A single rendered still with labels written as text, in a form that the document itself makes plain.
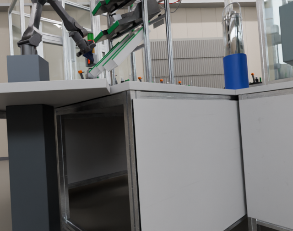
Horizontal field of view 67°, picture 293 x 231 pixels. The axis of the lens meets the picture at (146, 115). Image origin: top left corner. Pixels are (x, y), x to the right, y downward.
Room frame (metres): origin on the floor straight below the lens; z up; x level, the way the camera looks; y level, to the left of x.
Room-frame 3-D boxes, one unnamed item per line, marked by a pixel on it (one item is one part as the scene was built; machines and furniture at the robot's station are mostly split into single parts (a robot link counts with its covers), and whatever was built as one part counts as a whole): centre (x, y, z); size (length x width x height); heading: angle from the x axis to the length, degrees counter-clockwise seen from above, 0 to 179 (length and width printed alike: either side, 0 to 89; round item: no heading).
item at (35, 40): (1.08, 0.56, 1.15); 0.09 x 0.07 x 0.06; 68
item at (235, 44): (1.55, -0.64, 1.32); 0.14 x 0.14 x 0.38
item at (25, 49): (1.08, 0.55, 1.09); 0.07 x 0.07 x 0.06; 5
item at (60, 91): (1.08, 0.50, 0.84); 0.90 x 0.70 x 0.03; 5
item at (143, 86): (1.77, 0.02, 0.84); 1.50 x 1.41 x 0.03; 41
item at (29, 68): (1.08, 0.55, 0.96); 0.14 x 0.14 x 0.20; 5
